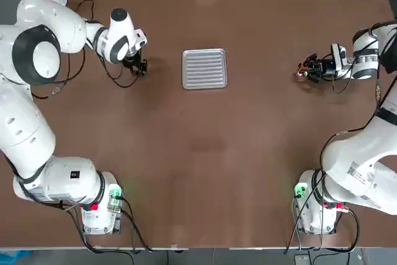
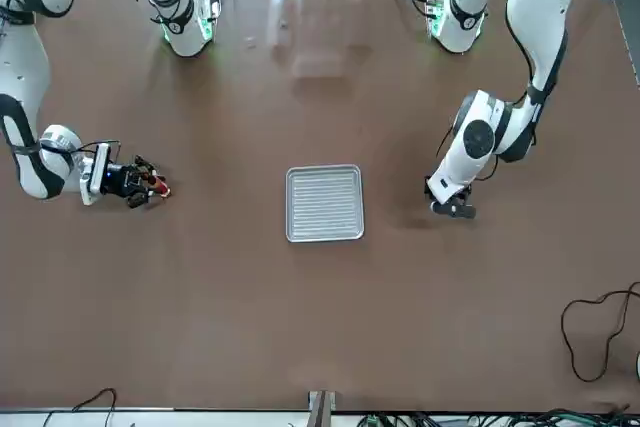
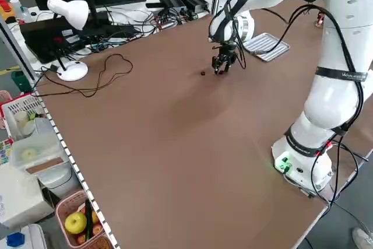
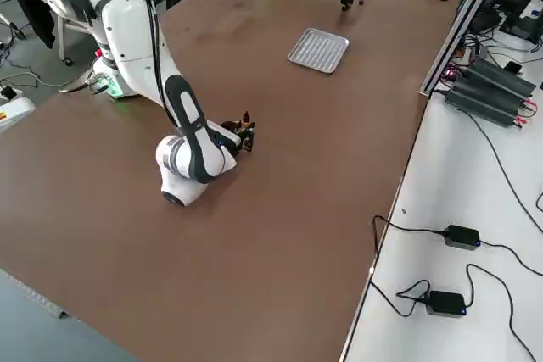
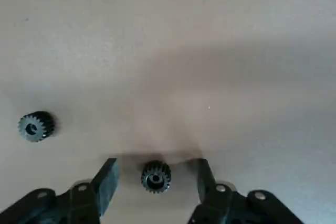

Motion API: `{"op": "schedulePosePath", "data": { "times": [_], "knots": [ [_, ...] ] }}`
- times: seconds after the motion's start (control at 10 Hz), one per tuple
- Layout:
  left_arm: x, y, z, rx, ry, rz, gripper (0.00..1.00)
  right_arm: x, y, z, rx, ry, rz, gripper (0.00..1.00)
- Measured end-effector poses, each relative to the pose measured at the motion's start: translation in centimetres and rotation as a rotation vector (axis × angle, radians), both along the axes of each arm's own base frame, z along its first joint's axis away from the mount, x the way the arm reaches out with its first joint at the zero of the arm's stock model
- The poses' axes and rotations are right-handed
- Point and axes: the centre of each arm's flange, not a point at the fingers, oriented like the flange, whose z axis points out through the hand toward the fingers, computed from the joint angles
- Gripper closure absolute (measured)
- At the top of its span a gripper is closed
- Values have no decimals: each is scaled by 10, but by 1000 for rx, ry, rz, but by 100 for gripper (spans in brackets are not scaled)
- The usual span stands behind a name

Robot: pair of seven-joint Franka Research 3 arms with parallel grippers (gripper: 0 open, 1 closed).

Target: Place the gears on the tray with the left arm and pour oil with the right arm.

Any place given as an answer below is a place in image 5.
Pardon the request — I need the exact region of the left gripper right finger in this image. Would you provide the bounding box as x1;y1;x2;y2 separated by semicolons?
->
186;157;310;224

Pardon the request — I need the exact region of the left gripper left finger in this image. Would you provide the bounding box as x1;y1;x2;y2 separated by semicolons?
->
0;157;119;224

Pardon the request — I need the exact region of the small black gear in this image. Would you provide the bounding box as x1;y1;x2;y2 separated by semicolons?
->
17;110;57;143
141;160;172;195

